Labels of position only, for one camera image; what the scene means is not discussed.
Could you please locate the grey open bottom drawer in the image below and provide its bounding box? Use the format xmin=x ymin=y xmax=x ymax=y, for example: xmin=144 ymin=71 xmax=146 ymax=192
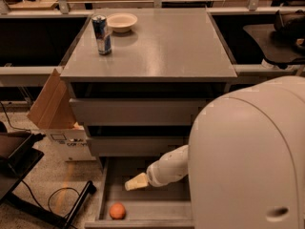
xmin=85 ymin=156 xmax=194 ymax=229

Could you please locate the grey middle drawer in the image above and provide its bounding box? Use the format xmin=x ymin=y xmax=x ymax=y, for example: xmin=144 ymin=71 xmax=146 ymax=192
xmin=87 ymin=136 xmax=188 ymax=156

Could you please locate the white bowl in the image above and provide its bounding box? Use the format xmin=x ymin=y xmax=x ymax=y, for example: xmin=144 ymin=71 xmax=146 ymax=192
xmin=107 ymin=13 xmax=137 ymax=33

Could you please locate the orange fruit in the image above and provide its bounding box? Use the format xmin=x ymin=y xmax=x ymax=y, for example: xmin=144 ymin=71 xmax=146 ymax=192
xmin=109 ymin=202 xmax=126 ymax=219

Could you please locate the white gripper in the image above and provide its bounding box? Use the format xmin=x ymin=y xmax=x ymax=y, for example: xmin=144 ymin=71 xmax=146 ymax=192
xmin=125 ymin=145 xmax=189 ymax=191

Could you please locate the blue energy drink can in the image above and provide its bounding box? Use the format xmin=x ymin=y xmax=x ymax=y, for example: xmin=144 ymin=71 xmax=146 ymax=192
xmin=91 ymin=14 xmax=112 ymax=55

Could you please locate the cardboard box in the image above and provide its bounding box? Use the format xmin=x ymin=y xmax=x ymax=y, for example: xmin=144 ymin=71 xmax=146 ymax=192
xmin=28 ymin=70 xmax=95 ymax=161

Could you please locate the grey drawer cabinet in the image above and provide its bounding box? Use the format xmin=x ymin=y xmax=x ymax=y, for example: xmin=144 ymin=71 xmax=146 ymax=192
xmin=59 ymin=7 xmax=238 ymax=174

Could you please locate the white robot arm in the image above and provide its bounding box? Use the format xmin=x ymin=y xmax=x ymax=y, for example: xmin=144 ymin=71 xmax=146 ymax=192
xmin=125 ymin=76 xmax=305 ymax=229

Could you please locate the black office chair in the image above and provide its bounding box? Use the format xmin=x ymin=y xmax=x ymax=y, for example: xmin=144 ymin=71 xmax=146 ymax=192
xmin=243 ymin=10 xmax=305 ymax=69

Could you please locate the grey top drawer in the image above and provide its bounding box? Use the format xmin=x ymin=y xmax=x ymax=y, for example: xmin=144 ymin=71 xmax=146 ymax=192
xmin=70 ymin=98 xmax=207 ymax=126

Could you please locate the black stand with cable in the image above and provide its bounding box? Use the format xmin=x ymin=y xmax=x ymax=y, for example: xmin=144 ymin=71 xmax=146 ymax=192
xmin=0 ymin=121 xmax=97 ymax=229

